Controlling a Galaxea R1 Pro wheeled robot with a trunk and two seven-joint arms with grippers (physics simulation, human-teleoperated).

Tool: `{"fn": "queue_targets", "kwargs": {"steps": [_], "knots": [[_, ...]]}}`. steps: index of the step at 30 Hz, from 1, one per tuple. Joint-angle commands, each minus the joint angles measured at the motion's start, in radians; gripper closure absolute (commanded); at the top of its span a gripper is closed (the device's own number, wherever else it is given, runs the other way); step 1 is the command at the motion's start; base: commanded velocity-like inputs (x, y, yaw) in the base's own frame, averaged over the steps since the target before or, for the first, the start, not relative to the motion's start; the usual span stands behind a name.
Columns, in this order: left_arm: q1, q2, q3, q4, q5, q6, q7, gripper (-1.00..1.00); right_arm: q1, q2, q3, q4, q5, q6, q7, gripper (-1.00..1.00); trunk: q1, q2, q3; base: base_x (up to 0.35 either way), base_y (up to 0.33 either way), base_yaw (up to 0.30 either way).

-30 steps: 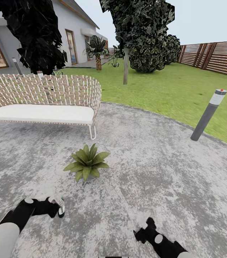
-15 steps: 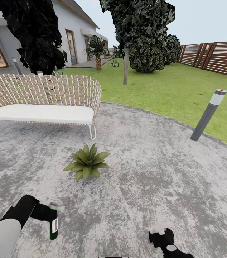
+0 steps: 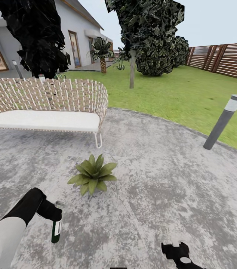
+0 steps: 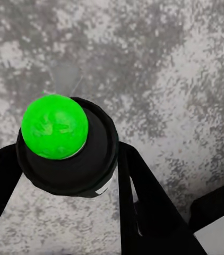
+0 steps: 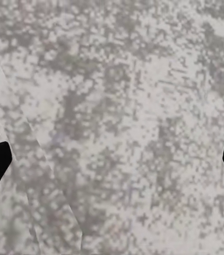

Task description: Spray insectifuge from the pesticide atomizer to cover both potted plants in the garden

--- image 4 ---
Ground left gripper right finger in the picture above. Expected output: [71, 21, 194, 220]
[117, 142, 207, 255]

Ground insectifuge atomizer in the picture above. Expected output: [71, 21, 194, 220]
[16, 61, 119, 197]

